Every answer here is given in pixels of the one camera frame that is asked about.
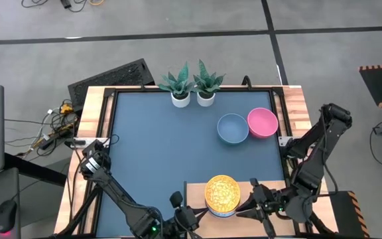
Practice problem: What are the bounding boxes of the black rig strut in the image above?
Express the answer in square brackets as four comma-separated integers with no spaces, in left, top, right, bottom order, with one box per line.
[56,184,102,237]
[308,212,336,237]

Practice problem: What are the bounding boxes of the plain pink bowl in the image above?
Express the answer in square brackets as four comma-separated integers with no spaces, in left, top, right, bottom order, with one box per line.
[247,107,280,139]

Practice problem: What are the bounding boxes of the black computer mouse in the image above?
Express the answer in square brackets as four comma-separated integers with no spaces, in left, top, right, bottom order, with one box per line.
[0,199,18,235]

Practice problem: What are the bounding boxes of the snake plant in white pot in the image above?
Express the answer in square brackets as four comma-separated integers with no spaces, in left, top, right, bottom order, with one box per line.
[157,61,197,109]
[192,58,227,108]

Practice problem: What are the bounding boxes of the wooden cutting board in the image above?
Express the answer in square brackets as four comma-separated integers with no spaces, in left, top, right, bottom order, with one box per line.
[184,181,296,239]

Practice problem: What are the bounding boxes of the blue table mat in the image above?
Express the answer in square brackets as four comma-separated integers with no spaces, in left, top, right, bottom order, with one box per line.
[96,91,287,238]

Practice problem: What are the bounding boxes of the black table frame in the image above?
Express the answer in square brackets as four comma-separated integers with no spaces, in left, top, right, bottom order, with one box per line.
[93,85,293,239]

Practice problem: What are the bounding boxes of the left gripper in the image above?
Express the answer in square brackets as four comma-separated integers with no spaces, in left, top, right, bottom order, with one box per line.
[167,206,210,239]

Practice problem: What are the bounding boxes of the plain blue bowl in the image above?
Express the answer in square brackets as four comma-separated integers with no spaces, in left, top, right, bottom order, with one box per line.
[216,113,250,145]

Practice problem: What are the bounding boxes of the black power strip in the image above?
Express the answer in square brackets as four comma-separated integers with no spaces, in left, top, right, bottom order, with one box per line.
[39,127,79,151]

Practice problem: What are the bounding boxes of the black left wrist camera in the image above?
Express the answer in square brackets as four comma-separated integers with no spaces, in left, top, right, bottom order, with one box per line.
[170,191,184,209]

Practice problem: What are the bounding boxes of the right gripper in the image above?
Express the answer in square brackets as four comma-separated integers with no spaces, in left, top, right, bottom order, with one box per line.
[235,185,283,230]

